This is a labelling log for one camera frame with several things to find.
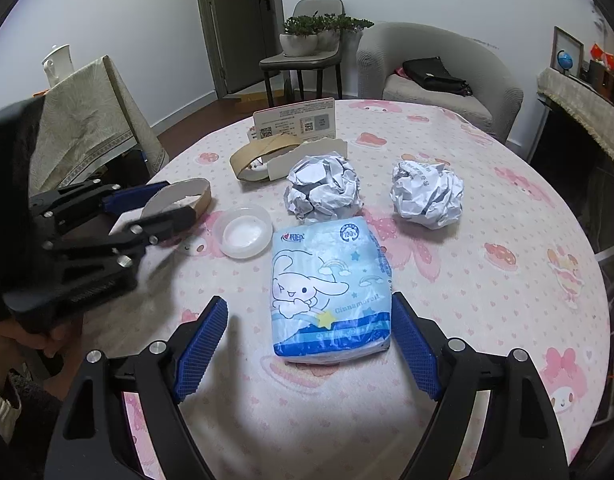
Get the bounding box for side table with lace cloth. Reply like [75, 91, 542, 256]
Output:
[537, 67, 614, 156]

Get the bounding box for grey door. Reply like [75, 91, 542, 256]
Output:
[194, 0, 288, 98]

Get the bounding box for brown wooden box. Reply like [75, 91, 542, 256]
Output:
[587, 60, 614, 98]

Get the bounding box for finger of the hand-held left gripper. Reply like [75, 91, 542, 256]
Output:
[30, 181, 170, 234]
[42, 204, 198, 273]

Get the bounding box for white plastic cup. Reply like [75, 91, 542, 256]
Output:
[212, 206, 272, 260]

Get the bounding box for pink cartoon printed tablecloth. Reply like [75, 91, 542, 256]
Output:
[80, 99, 614, 480]

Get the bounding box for white folded cardboard strip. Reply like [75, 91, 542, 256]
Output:
[266, 139, 349, 181]

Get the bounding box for beige patterned table cloth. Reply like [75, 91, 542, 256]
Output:
[30, 55, 170, 196]

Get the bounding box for white paper ball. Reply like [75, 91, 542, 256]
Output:
[391, 158, 464, 231]

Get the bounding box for black bag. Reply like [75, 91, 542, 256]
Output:
[402, 56, 472, 97]

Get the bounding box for dark cabinet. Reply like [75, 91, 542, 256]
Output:
[529, 95, 614, 256]

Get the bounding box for white teapot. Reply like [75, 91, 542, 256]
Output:
[41, 45, 75, 88]

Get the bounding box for wooden picture frame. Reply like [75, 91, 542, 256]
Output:
[552, 26, 585, 77]

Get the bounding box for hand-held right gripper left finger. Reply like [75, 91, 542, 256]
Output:
[50, 296, 229, 480]

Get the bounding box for small red flags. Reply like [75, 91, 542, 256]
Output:
[591, 42, 614, 68]

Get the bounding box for grey paper ball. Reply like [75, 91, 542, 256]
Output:
[284, 152, 364, 223]

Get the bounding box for white printed card sign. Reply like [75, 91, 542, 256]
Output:
[253, 97, 337, 143]

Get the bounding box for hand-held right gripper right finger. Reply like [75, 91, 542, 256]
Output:
[391, 291, 570, 480]

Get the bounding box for blue cartoon tissue pack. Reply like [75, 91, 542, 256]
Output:
[269, 217, 394, 365]

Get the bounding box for grey dining chair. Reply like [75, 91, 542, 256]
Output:
[259, 0, 347, 106]

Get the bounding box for wide cardboard tape ring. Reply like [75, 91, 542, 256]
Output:
[137, 177, 213, 243]

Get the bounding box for person's left hand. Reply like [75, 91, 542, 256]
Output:
[0, 316, 84, 376]

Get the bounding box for flattened cardboard tape ring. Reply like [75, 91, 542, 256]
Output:
[229, 135, 300, 183]

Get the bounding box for grey armchair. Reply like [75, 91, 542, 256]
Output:
[356, 22, 524, 143]

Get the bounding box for potted plant in white pot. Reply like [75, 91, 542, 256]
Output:
[279, 12, 323, 57]
[314, 12, 375, 52]

